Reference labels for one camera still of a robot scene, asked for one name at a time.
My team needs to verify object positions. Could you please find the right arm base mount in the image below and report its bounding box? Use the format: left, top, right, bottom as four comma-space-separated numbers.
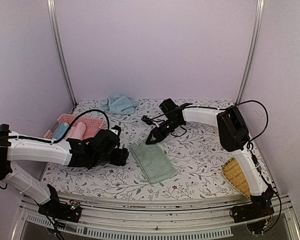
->
229, 202, 275, 223

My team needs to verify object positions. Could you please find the aluminium front frame rail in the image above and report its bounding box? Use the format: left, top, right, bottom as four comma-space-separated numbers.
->
11, 192, 300, 240

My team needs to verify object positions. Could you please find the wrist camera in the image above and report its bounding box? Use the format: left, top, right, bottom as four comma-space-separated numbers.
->
110, 125, 122, 137
141, 115, 164, 127

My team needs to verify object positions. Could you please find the folded coral pink towel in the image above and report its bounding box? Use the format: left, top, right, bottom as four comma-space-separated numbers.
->
82, 127, 100, 140

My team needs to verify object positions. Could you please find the pink plastic basket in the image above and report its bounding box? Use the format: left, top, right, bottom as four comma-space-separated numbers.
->
43, 114, 105, 139

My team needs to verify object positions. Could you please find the rolled blue patterned towel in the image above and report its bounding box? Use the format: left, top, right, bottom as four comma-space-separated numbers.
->
52, 122, 69, 140

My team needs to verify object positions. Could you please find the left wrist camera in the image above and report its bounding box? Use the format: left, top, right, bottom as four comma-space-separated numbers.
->
110, 125, 122, 137

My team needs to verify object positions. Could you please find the woven bamboo tray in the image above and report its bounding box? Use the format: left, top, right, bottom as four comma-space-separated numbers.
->
222, 157, 251, 200

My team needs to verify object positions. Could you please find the left aluminium post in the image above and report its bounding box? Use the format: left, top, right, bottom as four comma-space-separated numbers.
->
46, 0, 77, 108

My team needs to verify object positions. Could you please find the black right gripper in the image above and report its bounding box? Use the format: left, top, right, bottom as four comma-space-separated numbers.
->
146, 117, 183, 144

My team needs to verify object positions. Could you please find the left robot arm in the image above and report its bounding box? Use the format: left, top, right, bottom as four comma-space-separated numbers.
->
0, 124, 129, 217

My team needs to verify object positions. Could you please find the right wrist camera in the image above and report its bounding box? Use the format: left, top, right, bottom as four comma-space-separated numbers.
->
141, 115, 164, 127

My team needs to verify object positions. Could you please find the green towel with panda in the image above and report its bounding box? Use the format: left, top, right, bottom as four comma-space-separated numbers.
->
128, 141, 178, 185

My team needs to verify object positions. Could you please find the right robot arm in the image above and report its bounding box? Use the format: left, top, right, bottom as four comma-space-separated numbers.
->
141, 98, 275, 218

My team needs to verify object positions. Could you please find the aluminium post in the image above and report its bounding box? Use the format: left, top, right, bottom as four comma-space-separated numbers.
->
235, 0, 265, 104
46, 0, 77, 108

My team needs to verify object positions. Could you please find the blue crumpled towel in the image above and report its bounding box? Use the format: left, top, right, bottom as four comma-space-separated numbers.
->
100, 94, 139, 115

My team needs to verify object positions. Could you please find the right aluminium post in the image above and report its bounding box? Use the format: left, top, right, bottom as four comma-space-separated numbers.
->
235, 0, 265, 104

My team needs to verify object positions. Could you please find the rolled pink towel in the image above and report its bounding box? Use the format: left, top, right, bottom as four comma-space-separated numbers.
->
66, 122, 87, 140

